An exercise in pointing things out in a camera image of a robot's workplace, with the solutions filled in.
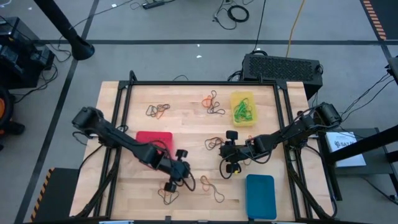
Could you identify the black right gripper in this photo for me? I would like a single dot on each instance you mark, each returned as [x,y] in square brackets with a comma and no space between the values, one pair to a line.
[236,152]

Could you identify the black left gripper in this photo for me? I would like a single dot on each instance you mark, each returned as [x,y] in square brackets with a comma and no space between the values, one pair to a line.
[178,171]

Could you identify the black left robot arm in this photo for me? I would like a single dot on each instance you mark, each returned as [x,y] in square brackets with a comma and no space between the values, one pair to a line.
[124,141]

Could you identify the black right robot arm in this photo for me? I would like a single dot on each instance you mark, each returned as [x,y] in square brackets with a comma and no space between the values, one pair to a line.
[289,132]

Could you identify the red plastic basket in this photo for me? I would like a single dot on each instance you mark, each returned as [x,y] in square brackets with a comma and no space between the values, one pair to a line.
[155,136]

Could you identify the blue plastic basket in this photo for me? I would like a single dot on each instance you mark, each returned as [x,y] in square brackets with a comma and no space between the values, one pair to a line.
[261,199]

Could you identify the yellow plastic basket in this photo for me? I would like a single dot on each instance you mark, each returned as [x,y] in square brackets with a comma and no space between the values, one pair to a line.
[253,95]

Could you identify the small black round knob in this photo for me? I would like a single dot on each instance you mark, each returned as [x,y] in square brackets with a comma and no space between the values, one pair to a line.
[300,113]

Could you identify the black computer case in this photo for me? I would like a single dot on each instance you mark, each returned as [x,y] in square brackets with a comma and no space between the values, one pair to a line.
[280,68]

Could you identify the white printed sheet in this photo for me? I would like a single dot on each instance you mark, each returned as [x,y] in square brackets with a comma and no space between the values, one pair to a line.
[332,137]

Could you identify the black hazard-striped floor mat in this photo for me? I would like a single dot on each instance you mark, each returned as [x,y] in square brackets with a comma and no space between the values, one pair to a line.
[59,196]
[388,15]

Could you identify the black metal beam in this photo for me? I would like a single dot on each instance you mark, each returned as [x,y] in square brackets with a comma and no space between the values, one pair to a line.
[373,140]

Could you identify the dark grey floor platform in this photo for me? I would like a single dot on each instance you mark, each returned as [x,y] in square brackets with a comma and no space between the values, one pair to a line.
[382,168]

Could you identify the black floor stand pole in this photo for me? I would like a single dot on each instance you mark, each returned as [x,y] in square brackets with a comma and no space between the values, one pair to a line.
[82,49]

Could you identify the black power strip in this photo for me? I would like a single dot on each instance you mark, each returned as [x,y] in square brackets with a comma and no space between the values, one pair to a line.
[154,4]

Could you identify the grey device edge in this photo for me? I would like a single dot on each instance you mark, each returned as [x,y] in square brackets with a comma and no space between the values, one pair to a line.
[394,67]

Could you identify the orange black wheeled machine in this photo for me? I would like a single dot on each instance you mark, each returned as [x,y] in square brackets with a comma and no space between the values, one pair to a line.
[4,109]

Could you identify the black equipment cart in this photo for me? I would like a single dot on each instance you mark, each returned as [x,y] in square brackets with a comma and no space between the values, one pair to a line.
[18,62]

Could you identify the black aluminium table frame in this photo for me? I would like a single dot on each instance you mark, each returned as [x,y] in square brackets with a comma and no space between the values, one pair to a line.
[202,83]

